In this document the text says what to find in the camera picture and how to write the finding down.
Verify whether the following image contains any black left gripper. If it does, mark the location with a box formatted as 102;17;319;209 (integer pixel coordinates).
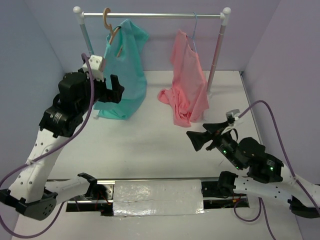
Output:
77;71;124;114

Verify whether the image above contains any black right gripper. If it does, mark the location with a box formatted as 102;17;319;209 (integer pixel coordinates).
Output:
184;120;242;169

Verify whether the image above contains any teal t shirt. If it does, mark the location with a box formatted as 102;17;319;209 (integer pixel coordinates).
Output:
94;19;149;120

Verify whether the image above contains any tan wooden hanger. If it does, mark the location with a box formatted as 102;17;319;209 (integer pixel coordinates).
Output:
102;7;121;46

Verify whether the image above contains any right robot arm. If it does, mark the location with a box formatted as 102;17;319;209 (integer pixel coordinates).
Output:
186;121;320;219

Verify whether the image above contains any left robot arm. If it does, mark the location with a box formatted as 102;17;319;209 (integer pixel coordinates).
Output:
0;69;125;221

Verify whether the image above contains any pink t shirt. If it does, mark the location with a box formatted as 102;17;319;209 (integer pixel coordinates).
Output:
157;29;209;128

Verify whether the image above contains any white clothes rack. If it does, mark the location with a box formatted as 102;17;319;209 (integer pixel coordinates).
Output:
73;6;231;98

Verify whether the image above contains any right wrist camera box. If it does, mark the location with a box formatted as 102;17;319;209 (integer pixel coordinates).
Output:
225;109;244;128

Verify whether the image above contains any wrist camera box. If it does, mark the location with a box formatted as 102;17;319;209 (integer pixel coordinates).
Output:
225;109;244;128
81;53;106;82

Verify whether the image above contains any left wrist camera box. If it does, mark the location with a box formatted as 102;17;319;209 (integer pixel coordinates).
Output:
81;53;106;82

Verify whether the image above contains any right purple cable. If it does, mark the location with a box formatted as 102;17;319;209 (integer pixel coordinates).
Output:
233;100;320;240

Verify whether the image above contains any purple cable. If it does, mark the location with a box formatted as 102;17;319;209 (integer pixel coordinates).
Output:
233;100;320;240
0;52;97;238

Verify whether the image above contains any blue wire hanger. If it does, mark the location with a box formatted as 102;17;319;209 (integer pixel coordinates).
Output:
187;12;198;53

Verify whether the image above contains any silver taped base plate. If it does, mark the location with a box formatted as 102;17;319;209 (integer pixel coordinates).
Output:
66;178;249;217

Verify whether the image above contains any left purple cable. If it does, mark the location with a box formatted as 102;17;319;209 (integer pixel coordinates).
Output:
0;52;97;238

